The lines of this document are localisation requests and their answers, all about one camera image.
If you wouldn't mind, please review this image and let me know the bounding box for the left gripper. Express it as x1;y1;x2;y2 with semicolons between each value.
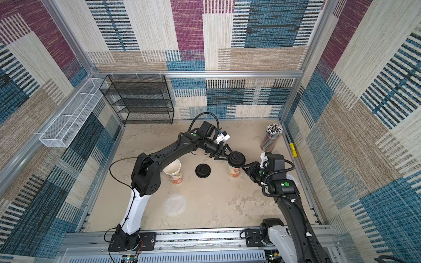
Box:
204;142;237;164

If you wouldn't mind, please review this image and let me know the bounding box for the paper milk tea cup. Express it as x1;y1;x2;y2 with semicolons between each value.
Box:
228;165;242;178
163;160;183;184

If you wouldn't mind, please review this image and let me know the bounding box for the black lid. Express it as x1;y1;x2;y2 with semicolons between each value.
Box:
227;151;246;168
195;163;211;179

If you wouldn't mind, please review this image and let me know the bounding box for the white leak-proof paper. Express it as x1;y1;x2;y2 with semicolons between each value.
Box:
164;194;187;217

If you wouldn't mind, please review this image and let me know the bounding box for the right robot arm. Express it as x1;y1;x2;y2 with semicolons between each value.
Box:
242;152;331;263

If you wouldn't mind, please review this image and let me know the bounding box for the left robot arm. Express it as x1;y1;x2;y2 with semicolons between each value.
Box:
108;112;245;251

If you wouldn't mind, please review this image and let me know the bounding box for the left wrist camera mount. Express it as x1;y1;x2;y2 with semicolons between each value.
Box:
216;131;230;144

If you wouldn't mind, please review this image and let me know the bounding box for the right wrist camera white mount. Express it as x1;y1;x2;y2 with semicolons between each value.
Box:
260;152;268;169

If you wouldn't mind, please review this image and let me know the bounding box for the yellow marker on rail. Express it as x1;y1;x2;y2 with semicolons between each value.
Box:
289;143;298;158

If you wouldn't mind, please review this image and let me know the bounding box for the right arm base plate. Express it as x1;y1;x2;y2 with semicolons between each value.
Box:
240;228;273;248

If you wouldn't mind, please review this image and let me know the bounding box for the black wire shelf rack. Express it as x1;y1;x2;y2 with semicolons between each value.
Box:
99;75;174;124

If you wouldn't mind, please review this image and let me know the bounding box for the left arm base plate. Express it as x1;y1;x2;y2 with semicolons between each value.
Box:
108;231;157;252

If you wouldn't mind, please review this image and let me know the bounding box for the white mesh wall basket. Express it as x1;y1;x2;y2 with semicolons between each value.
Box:
39;78;104;148

